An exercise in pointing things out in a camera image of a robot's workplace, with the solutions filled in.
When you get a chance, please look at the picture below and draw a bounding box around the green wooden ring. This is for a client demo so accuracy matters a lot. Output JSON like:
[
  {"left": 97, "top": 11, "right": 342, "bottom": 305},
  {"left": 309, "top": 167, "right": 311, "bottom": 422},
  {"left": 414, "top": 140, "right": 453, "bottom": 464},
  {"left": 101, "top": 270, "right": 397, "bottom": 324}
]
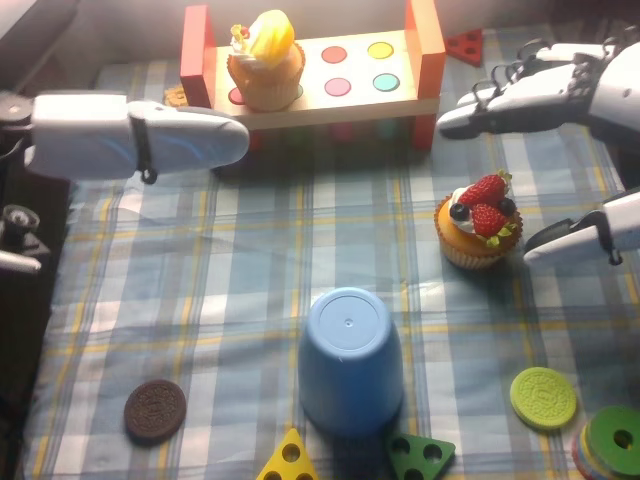
[{"left": 572, "top": 404, "right": 640, "bottom": 480}]

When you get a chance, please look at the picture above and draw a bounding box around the wooden toy bed with dots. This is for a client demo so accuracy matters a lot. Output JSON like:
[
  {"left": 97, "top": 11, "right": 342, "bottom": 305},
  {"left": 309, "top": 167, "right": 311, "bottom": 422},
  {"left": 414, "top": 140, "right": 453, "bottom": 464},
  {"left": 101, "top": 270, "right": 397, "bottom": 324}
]
[{"left": 179, "top": 0, "right": 447, "bottom": 152}]

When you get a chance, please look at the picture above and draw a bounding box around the yellow cream cupcake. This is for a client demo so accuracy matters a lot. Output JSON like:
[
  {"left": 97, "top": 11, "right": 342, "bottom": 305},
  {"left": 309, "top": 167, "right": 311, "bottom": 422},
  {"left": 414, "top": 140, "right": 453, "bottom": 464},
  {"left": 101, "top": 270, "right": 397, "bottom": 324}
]
[{"left": 226, "top": 8, "right": 306, "bottom": 114}]

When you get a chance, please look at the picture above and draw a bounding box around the small yellow biscuit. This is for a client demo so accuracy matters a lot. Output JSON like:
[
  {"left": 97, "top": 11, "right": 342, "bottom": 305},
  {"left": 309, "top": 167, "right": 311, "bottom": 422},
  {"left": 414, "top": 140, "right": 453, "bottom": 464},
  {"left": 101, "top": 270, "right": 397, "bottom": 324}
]
[{"left": 163, "top": 84, "right": 190, "bottom": 108}]

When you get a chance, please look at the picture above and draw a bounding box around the yellow wooden triangle block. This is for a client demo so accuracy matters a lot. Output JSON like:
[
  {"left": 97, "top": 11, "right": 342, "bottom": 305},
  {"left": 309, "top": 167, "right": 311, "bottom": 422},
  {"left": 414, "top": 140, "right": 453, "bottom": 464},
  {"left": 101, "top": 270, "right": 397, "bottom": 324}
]
[{"left": 255, "top": 427, "right": 320, "bottom": 480}]

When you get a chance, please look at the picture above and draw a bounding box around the green wooden triangle block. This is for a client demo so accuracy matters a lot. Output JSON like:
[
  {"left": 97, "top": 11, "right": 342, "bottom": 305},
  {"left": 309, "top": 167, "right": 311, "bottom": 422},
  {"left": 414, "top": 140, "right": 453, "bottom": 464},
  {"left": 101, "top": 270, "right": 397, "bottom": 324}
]
[{"left": 385, "top": 432, "right": 457, "bottom": 480}]

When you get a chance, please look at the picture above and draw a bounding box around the blue plaid tablecloth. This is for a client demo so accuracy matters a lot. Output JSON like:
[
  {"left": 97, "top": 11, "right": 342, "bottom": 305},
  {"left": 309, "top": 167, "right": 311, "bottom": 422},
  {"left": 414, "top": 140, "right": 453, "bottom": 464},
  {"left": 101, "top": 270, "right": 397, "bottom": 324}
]
[{"left": 19, "top": 24, "right": 640, "bottom": 480}]

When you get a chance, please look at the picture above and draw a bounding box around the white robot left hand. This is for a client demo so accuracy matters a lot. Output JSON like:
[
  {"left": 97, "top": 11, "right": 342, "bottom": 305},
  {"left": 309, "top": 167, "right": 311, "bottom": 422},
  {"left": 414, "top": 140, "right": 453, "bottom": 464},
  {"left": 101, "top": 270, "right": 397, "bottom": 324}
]
[{"left": 435, "top": 38, "right": 640, "bottom": 267}]

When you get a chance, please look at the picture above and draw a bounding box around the brown sandwich cookie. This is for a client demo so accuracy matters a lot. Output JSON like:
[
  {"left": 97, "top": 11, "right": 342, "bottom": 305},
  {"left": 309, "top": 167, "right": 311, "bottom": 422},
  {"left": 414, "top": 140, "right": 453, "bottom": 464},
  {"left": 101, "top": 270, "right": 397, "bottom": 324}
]
[{"left": 123, "top": 378, "right": 188, "bottom": 446}]

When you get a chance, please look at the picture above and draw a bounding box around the strawberry cupcake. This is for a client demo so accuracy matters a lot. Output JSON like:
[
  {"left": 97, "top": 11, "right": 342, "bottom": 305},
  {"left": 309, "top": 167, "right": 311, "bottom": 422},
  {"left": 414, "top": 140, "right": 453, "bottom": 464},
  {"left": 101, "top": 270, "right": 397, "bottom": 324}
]
[{"left": 433, "top": 168, "right": 524, "bottom": 271}]

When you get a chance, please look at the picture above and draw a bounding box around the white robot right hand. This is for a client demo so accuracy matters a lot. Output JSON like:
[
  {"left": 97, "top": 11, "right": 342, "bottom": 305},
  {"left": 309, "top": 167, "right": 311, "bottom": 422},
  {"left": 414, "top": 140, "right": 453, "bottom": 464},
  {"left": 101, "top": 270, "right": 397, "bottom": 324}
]
[{"left": 25, "top": 92, "right": 251, "bottom": 185}]

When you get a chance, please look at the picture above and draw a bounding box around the lime green sandwich cookie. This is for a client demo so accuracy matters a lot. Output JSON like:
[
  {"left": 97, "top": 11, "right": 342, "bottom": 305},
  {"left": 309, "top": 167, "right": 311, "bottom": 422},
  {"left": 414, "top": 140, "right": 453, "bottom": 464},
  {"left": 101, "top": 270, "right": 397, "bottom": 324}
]
[{"left": 509, "top": 366, "right": 578, "bottom": 431}]

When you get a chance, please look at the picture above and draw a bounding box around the red wooden triangle block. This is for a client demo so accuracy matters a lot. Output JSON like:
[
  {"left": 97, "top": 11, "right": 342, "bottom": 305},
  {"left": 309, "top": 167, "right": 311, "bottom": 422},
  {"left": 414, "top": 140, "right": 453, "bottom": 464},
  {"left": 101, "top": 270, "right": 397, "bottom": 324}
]
[{"left": 444, "top": 28, "right": 485, "bottom": 68}]

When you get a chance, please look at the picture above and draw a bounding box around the blue plastic cup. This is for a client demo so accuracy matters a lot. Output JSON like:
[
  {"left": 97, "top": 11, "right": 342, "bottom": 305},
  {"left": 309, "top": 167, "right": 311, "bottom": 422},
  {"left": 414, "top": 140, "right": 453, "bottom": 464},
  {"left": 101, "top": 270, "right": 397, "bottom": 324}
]
[{"left": 298, "top": 287, "right": 405, "bottom": 440}]

